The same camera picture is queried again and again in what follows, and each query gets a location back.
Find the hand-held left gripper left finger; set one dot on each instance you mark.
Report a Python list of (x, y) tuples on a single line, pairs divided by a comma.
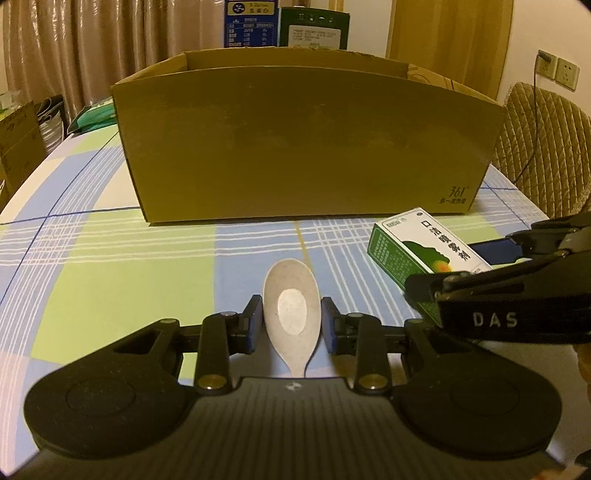
[(254, 323)]

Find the golden yellow curtain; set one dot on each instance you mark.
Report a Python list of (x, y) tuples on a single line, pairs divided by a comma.
[(452, 41)]

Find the person's right hand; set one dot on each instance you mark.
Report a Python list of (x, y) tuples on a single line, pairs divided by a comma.
[(584, 364)]

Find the blue milk carton box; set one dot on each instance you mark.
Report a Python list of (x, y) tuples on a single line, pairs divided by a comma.
[(249, 27)]

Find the large cardboard box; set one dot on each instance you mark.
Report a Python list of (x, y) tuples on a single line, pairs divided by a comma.
[(300, 147)]

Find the green wet wipes pack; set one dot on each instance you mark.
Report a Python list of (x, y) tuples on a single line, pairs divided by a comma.
[(94, 117)]

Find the beige speckled spoon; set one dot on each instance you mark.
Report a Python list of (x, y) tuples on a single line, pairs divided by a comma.
[(291, 309)]

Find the empty wall socket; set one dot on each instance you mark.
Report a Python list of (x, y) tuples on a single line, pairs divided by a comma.
[(567, 74)]

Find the white plastic bucket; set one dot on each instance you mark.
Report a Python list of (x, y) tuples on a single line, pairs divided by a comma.
[(51, 124)]

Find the brown corrugated carton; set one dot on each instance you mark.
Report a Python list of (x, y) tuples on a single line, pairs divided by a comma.
[(18, 138)]

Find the brown shiny curtain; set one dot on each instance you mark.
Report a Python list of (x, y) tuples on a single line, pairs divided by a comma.
[(115, 37)]

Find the green medicine box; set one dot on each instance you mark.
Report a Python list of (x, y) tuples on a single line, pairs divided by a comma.
[(415, 249)]

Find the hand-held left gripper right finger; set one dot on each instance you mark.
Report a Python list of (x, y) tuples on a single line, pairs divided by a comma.
[(328, 323)]

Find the green milk carton box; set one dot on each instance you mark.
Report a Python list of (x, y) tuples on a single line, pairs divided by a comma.
[(314, 32)]

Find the wall socket with plug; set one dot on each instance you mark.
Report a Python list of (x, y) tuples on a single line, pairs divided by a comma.
[(548, 69)]

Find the quilted beige chair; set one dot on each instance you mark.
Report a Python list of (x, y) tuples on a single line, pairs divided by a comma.
[(554, 152)]

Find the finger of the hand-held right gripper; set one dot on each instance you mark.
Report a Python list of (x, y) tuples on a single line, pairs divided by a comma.
[(425, 287), (498, 251)]

